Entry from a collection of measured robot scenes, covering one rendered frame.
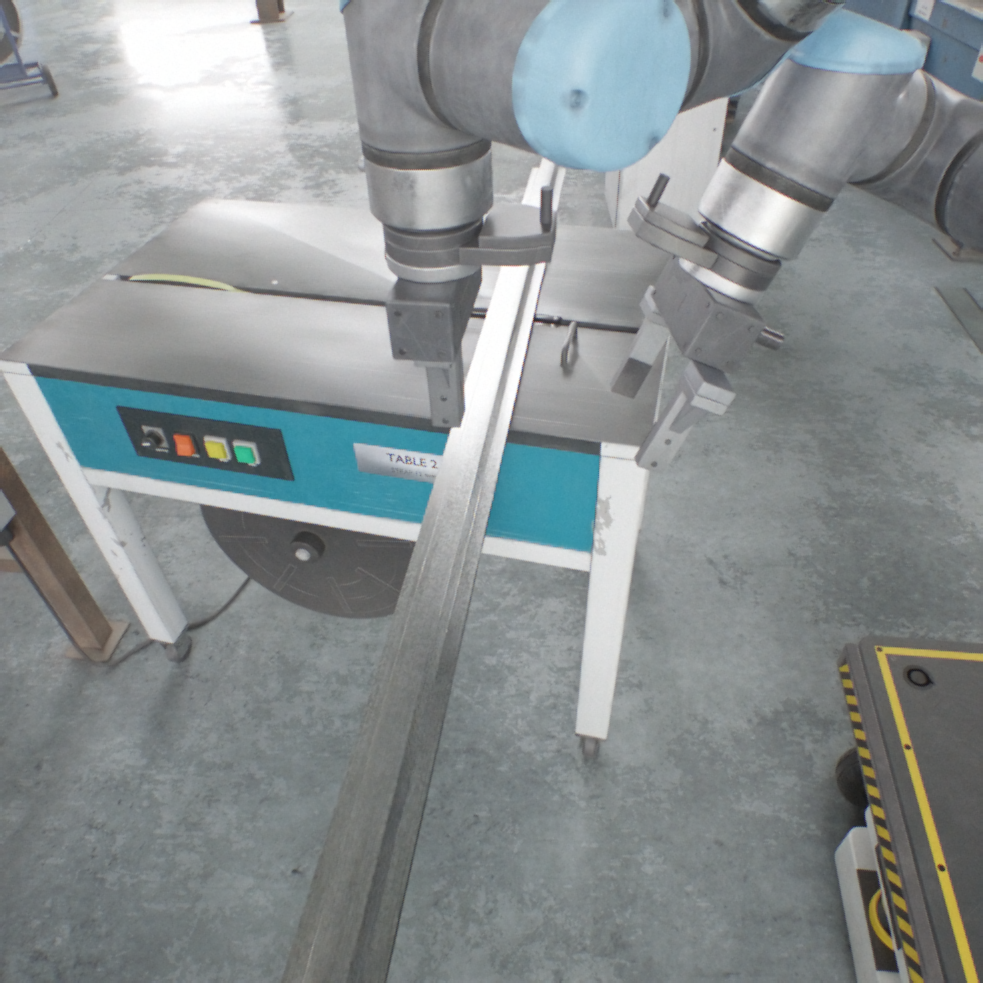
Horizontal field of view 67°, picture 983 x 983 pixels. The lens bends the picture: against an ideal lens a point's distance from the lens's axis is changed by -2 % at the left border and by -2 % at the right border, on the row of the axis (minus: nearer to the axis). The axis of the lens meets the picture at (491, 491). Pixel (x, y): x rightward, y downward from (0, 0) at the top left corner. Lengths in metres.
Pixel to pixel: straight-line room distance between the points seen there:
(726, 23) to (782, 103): 0.13
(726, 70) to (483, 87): 0.16
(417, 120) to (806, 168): 0.28
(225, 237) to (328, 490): 0.56
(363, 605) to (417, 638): 0.89
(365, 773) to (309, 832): 0.84
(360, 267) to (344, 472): 0.38
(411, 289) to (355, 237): 0.79
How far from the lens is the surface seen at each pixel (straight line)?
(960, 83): 3.62
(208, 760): 1.54
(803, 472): 2.05
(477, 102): 0.45
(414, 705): 0.60
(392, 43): 0.50
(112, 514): 1.37
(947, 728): 1.24
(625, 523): 0.94
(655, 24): 0.44
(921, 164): 0.69
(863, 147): 0.65
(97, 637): 1.75
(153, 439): 1.12
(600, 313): 1.09
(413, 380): 0.96
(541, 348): 1.01
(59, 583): 1.63
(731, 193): 0.63
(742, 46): 0.52
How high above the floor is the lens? 1.27
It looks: 43 degrees down
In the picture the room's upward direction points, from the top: 2 degrees counter-clockwise
